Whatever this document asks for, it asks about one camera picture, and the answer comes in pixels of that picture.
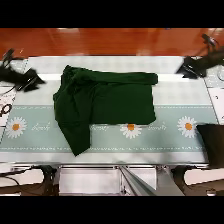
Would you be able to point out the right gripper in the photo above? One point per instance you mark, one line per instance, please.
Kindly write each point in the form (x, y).
(196, 65)

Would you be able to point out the silver frame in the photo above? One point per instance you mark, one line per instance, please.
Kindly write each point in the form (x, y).
(100, 180)

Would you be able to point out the dark green T-shirt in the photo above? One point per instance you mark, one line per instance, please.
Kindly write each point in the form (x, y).
(113, 100)

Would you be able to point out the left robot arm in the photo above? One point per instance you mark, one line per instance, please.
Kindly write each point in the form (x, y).
(6, 75)

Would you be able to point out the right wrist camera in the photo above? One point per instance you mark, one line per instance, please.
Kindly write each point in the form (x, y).
(208, 39)

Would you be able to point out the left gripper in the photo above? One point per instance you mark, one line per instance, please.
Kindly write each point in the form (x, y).
(22, 78)

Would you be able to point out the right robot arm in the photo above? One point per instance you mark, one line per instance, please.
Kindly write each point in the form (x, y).
(213, 143)

